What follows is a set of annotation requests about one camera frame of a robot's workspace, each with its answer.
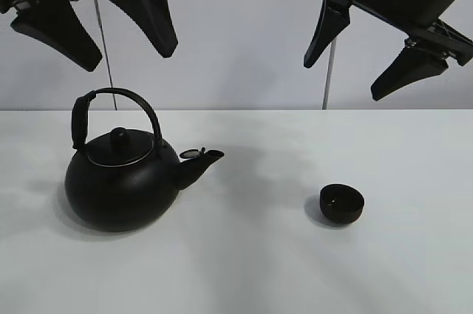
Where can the small black teacup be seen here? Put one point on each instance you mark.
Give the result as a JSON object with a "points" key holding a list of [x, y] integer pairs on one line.
{"points": [[341, 204]]}

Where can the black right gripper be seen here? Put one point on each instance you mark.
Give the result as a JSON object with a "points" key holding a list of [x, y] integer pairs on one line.
{"points": [[424, 55]]}

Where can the black round teapot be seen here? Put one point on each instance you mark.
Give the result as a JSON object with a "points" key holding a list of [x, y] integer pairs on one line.
{"points": [[127, 178]]}

